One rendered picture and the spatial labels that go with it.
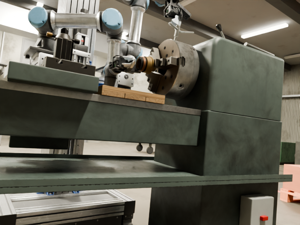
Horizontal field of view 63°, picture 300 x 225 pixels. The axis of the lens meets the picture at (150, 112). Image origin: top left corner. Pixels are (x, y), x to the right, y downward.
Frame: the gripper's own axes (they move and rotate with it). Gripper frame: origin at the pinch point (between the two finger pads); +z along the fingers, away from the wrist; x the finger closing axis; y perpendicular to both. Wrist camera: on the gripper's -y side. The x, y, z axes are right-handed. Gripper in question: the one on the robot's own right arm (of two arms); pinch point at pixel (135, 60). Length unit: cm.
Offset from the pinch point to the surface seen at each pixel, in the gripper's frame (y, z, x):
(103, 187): 19, 27, -55
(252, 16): -413, -291, 250
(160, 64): -12.4, 4.3, -0.5
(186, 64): -22.6, 11.8, 0.4
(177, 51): -18.5, 9.0, 6.9
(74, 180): 29, 28, -52
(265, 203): -72, 24, -67
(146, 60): -6.0, 0.0, 1.2
